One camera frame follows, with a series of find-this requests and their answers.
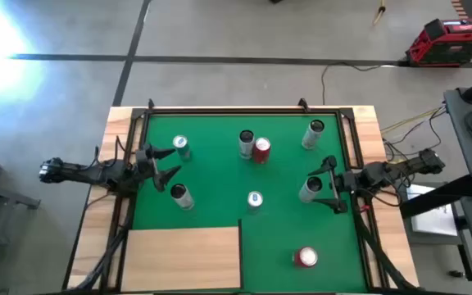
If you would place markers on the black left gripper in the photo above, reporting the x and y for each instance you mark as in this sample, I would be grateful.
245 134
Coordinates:
148 164

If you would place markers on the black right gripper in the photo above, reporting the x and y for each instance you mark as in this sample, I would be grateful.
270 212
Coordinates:
346 182

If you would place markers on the white Celsius Arctic Vibe can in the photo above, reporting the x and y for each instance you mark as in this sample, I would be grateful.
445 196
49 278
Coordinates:
309 191

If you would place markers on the teal slim beverage can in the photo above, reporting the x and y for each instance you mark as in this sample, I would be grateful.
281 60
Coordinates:
182 149

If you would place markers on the white Celsius Tropical Vibe can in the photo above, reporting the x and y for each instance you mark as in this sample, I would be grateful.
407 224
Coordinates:
246 147
311 137

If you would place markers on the red cola can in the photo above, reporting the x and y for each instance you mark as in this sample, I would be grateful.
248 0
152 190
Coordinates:
261 152
306 257

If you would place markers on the blue silver slim can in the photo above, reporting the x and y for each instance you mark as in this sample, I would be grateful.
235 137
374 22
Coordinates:
255 201

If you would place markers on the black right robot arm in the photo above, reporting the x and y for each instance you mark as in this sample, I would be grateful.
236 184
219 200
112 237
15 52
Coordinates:
400 168

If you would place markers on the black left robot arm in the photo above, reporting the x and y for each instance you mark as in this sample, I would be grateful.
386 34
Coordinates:
80 174

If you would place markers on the wooden shelf board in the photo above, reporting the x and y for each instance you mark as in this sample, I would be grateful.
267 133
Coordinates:
178 258

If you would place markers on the green table mat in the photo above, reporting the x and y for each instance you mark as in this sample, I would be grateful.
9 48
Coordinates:
219 184

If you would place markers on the white board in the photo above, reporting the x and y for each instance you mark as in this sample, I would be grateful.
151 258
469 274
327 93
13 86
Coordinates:
432 213

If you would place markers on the grey equipment cart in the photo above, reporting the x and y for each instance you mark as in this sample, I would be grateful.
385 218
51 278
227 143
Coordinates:
471 135

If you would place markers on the red black tool case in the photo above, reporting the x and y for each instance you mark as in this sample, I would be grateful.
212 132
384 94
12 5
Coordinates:
449 43

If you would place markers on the black frame clamp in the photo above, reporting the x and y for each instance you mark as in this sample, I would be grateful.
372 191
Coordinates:
151 105
303 105

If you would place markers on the black aluminium table frame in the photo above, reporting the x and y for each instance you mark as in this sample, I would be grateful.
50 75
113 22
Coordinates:
240 111

